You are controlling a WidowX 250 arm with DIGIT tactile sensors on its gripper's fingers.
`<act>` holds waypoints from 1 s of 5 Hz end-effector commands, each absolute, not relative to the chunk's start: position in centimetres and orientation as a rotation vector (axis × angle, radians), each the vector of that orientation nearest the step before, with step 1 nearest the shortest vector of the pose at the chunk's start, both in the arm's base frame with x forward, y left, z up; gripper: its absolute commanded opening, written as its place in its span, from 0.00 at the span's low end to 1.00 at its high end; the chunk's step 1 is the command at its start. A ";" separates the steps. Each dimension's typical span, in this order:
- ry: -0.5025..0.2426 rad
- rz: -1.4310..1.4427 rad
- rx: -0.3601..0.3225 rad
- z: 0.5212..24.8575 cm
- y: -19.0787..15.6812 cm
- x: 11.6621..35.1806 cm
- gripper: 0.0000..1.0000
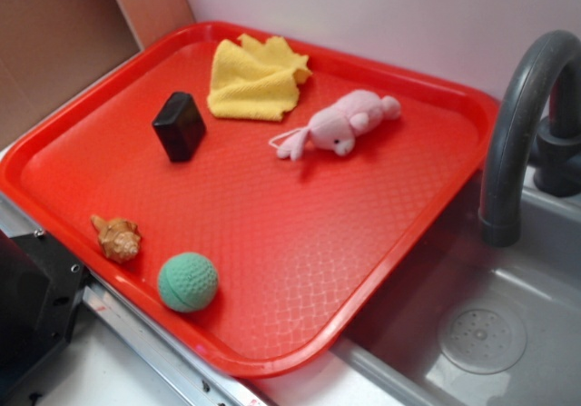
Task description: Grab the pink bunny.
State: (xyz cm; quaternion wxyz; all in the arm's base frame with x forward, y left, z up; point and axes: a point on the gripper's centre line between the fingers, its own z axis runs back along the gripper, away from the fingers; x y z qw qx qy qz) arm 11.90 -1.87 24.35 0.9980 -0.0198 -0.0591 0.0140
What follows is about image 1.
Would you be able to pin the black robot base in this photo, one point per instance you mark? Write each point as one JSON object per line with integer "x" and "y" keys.
{"x": 42, "y": 284}

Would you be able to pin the pink plush bunny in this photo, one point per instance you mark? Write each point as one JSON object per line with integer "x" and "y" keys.
{"x": 336, "y": 127}

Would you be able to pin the red plastic tray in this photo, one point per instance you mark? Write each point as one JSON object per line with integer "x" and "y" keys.
{"x": 300, "y": 246}

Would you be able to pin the yellow folded cloth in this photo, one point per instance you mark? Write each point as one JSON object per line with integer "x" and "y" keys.
{"x": 254, "y": 80}

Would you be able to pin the black rectangular block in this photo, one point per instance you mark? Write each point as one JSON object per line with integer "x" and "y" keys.
{"x": 179, "y": 127}

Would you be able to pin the green dimpled ball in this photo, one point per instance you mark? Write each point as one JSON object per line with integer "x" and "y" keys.
{"x": 188, "y": 282}

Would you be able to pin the brown conch seashell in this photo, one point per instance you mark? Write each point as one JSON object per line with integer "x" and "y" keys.
{"x": 119, "y": 239}

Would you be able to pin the grey toy sink basin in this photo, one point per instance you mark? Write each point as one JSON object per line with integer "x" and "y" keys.
{"x": 462, "y": 323}

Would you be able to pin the grey toy faucet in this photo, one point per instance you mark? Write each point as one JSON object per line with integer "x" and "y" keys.
{"x": 538, "y": 123}

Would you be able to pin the brown cardboard panel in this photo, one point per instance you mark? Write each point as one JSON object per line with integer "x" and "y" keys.
{"x": 52, "y": 49}

